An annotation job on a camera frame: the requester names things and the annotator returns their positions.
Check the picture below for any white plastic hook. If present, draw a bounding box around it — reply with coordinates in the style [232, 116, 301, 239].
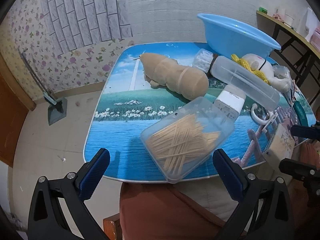
[251, 103, 278, 134]

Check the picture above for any white plush with yellow net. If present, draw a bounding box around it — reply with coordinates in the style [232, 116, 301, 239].
[231, 54, 294, 93]

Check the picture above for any beige cardboard box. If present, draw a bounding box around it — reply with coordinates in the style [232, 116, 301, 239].
[262, 124, 295, 170]

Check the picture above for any wooden side table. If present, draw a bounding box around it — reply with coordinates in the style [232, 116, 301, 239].
[256, 10, 319, 104]

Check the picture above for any dustpan with handle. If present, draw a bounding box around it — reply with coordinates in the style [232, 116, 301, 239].
[18, 50, 67, 126]

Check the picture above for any white plastic bottle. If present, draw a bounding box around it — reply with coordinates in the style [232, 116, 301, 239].
[213, 85, 246, 122]

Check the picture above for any white cup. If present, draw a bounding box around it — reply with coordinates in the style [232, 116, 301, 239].
[284, 14, 295, 28]

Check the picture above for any wooden door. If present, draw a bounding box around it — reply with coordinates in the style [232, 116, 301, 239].
[0, 57, 36, 167]

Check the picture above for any clear box of toothpicks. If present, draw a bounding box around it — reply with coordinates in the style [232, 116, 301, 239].
[140, 97, 234, 184]

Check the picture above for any long clear plastic case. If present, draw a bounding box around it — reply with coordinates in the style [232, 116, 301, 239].
[210, 56, 280, 111]

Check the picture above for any green small box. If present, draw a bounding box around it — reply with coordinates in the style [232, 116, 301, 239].
[259, 7, 267, 14]

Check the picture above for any clear box of floss picks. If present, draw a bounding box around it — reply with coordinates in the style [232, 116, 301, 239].
[192, 49, 214, 74]

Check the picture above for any blue plastic basin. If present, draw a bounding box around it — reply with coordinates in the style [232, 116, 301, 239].
[197, 13, 281, 59]

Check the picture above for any beige plush toy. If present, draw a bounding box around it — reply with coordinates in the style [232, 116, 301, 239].
[139, 53, 209, 101]

